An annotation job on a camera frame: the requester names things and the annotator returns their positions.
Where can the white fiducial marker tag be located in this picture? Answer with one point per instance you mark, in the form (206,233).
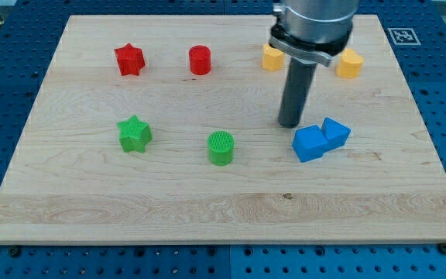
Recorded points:
(402,36)

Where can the wooden board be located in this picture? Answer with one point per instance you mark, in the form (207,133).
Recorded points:
(70,182)

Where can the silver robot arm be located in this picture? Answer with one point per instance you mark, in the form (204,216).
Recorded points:
(312,31)

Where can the green star block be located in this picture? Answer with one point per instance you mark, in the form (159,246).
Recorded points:
(134,135)

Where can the red cylinder block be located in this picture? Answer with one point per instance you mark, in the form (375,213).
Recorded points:
(200,59)

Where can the red star block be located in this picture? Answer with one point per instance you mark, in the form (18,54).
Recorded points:
(130,60)

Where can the green cylinder block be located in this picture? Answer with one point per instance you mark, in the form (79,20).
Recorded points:
(221,148)

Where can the black bolt right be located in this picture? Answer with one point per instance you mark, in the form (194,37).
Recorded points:
(441,248)

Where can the black bolt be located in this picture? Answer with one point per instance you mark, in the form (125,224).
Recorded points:
(14,251)
(441,248)

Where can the black bolt left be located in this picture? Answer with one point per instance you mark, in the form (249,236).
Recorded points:
(14,251)

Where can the blue triangular block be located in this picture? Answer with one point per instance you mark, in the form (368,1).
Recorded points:
(335,133)

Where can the blue cube block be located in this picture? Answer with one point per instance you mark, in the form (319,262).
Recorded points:
(309,143)

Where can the yellow hexagon block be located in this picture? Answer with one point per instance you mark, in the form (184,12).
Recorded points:
(272,58)

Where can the yellow heart block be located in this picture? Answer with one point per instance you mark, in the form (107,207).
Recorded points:
(350,64)

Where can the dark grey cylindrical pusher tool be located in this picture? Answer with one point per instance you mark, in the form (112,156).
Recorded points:
(297,85)

